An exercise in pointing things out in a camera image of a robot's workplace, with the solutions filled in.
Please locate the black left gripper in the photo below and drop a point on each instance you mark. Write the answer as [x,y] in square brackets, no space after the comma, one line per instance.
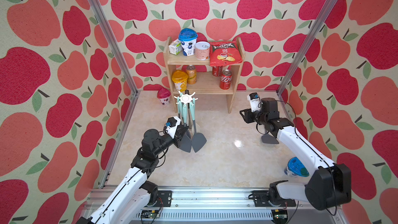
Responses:
[178,137]

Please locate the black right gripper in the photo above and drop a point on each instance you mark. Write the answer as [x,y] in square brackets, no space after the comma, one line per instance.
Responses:
[247,116]

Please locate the grey slotted spatula green handle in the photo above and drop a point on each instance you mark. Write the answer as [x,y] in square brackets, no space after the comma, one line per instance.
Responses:
[198,140]

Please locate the grey turner green handle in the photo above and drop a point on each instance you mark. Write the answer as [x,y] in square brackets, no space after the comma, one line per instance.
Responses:
[269,139]

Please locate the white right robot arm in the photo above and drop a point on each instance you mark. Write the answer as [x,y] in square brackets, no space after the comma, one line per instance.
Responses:
[329,184]

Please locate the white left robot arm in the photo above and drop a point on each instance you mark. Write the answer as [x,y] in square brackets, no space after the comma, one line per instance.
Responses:
[135,191]

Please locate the white utensil rack stand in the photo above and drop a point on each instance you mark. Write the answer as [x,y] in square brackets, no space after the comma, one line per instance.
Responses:
[185,98]

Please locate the red lid small cup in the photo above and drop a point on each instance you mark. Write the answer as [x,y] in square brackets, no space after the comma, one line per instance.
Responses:
[164,96]

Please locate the red cola can front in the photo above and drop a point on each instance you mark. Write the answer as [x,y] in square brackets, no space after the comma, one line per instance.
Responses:
[226,79]

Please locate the red cola can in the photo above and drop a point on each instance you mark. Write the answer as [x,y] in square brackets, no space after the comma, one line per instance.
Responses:
[217,70]
[226,79]

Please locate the yellow mango cup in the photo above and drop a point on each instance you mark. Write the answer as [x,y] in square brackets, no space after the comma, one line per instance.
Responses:
[180,80]

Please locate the red cola can back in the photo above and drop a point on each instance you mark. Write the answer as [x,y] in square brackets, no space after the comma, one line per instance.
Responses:
[217,70]

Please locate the orange soda can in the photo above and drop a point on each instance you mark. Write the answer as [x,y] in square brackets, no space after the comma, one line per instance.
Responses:
[192,74]

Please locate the red chips bag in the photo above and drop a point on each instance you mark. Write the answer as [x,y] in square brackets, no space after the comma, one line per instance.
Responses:
[224,53]

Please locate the wooden two-tier shelf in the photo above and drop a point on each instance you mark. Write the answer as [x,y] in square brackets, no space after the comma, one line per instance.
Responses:
[206,82]

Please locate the blue lid cup on floor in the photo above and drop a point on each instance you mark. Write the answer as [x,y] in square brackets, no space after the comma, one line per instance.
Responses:
[295,168]

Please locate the pink tin can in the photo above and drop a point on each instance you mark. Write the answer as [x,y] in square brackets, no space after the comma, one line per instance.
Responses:
[202,50]

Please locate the small white green carton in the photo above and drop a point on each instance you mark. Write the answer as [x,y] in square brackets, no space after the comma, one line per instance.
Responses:
[175,47]

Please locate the blue lid yogurt cup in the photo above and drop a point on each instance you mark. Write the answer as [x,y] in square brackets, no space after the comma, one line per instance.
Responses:
[188,38]

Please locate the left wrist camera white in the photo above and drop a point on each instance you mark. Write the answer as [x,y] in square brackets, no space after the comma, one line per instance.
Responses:
[171,126]

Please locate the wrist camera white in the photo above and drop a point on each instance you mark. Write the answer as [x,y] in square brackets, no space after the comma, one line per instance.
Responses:
[171,126]
[255,102]

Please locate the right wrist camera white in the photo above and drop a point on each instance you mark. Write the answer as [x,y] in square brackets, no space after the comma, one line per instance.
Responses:
[255,102]

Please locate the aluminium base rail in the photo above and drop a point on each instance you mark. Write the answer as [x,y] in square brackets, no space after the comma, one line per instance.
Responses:
[201,205]

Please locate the aluminium frame post right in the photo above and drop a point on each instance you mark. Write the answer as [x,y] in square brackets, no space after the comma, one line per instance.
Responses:
[314,29]

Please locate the aluminium frame post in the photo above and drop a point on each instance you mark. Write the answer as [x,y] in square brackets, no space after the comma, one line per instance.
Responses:
[111,39]
[314,29]

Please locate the aluminium frame post left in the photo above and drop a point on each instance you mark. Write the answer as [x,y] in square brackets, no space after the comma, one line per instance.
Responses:
[111,39]

